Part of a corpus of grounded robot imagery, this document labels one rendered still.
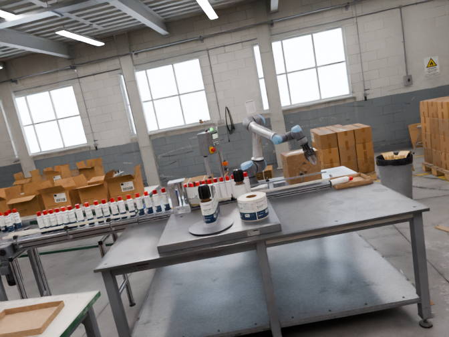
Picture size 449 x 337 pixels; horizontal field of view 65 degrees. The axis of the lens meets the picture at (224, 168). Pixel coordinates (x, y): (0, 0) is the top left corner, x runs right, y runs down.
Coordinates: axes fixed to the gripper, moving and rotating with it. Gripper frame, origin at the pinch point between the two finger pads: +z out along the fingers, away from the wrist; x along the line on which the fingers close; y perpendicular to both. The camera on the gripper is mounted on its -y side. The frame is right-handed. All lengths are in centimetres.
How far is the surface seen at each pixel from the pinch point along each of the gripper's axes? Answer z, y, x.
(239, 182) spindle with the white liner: -25, 31, -61
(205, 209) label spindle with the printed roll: -28, 65, -87
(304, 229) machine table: 10, 83, -38
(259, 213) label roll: -7, 65, -58
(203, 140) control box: -64, 0, -70
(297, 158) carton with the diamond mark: -6.0, -20.5, -7.7
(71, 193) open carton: -84, -130, -255
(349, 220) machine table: 20, 82, -11
